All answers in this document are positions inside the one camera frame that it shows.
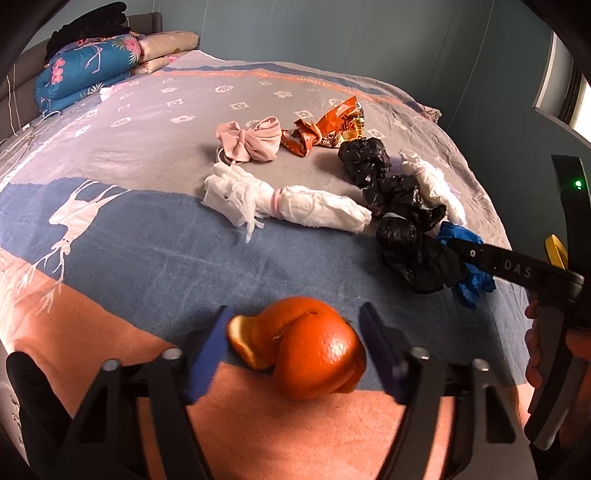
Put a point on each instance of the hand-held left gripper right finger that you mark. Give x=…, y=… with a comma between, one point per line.
x=381, y=350

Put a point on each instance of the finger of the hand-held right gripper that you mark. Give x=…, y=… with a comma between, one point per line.
x=471, y=256

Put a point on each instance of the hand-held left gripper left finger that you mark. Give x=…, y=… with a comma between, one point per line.
x=207, y=355

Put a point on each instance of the blue plastic bag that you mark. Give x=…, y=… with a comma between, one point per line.
x=473, y=284

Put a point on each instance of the yellow rimmed trash bin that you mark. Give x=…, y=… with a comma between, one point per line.
x=554, y=249

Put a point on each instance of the black plastic bag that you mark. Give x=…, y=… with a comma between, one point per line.
x=397, y=196
x=415, y=258
x=362, y=157

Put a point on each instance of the orange peel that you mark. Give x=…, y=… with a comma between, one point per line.
x=309, y=355

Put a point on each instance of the white foam net bundle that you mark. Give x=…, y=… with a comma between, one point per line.
x=304, y=207

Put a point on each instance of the orange snack wrapper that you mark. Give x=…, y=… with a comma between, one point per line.
x=323, y=129

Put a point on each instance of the person's right hand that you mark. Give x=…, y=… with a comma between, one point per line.
x=533, y=346

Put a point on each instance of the white twisted plastic bag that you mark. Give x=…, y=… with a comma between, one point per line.
x=436, y=187

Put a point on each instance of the white framed window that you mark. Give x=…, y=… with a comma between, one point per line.
x=570, y=87

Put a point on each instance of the printed bedspread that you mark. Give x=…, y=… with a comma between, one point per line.
x=138, y=230

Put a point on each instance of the cartoon print sheet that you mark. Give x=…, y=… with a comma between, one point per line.
x=430, y=113

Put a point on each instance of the pink bow cloth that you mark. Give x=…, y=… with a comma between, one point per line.
x=254, y=141

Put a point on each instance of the beige floral pillow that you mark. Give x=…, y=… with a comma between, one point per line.
x=171, y=46

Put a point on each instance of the blue floral pillow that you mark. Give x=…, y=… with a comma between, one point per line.
x=83, y=69

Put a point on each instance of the black clothing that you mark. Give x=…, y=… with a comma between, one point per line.
x=92, y=25

